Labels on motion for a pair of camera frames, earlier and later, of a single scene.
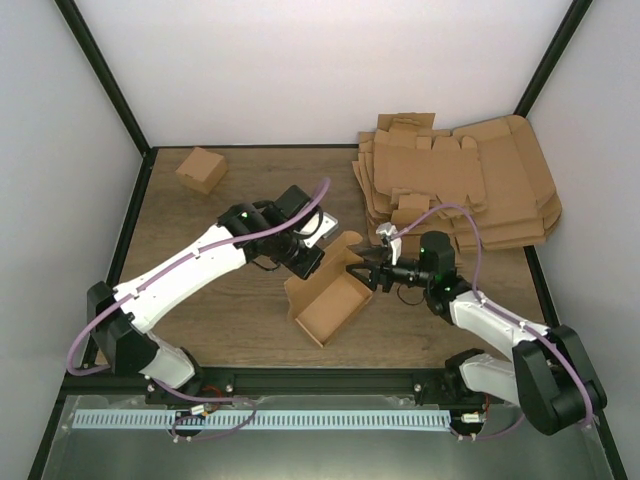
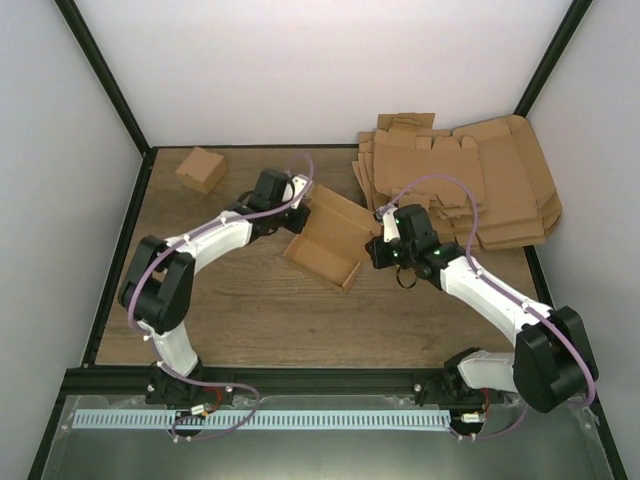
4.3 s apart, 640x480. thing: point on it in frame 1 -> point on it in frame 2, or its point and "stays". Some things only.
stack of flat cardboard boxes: (486, 186) stays
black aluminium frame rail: (251, 384) stays
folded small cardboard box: (202, 170) stays
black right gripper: (385, 279) -> (375, 251)
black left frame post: (113, 89) stays
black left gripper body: (302, 267) -> (294, 226)
